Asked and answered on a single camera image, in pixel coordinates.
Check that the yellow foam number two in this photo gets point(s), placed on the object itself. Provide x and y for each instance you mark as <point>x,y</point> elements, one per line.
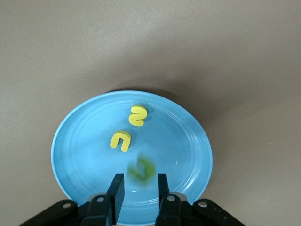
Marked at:
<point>136,120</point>

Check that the green foam letter u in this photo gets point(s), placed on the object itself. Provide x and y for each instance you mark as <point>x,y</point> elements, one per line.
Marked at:
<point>143,175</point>

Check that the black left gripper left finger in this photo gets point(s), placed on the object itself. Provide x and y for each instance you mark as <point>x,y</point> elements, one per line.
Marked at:
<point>117,195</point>

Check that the brown table cover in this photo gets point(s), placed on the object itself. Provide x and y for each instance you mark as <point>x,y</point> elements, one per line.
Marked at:
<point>47,47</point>

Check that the blue plastic plate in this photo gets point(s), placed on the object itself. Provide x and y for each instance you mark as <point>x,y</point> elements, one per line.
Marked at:
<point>82,164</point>

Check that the yellow foam letter u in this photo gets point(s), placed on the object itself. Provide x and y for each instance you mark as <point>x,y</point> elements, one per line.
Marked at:
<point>117,141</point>

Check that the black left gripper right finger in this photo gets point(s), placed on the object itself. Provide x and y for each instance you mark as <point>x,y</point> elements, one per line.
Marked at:
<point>168,209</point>

